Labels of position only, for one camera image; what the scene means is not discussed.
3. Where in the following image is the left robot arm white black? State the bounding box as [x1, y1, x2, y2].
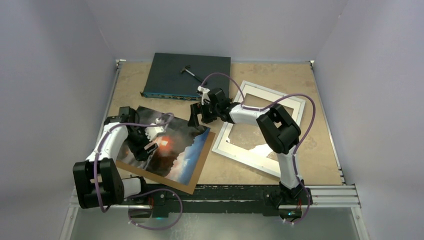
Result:
[72, 106, 165, 212]

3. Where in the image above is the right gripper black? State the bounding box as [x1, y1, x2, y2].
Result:
[189, 99, 221, 127]

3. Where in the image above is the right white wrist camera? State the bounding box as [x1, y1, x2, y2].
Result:
[197, 85, 210, 105]

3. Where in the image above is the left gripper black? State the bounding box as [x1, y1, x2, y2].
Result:
[124, 125, 158, 161]

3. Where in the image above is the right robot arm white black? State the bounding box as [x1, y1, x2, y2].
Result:
[187, 86, 304, 204]

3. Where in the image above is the white picture frame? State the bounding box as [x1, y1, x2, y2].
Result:
[211, 80, 307, 179]

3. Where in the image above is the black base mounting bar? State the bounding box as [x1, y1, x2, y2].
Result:
[122, 184, 313, 219]

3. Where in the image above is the landscape photo print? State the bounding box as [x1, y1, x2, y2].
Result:
[115, 105, 212, 186]

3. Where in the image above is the purple cable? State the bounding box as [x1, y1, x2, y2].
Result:
[93, 112, 184, 232]
[198, 72, 317, 226]

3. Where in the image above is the small black-handled hammer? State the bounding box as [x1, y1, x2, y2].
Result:
[180, 65, 204, 84]

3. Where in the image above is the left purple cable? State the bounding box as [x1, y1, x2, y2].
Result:
[93, 112, 184, 232]

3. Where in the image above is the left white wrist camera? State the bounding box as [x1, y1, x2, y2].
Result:
[144, 118, 166, 141]

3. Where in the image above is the brown cardboard backing board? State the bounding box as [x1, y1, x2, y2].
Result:
[115, 130, 216, 195]

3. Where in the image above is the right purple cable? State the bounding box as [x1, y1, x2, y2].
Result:
[198, 72, 317, 226]

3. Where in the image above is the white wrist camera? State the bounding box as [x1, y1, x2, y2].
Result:
[197, 85, 210, 105]
[144, 118, 166, 141]

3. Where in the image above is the dark network switch box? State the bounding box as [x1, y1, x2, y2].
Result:
[140, 52, 231, 102]

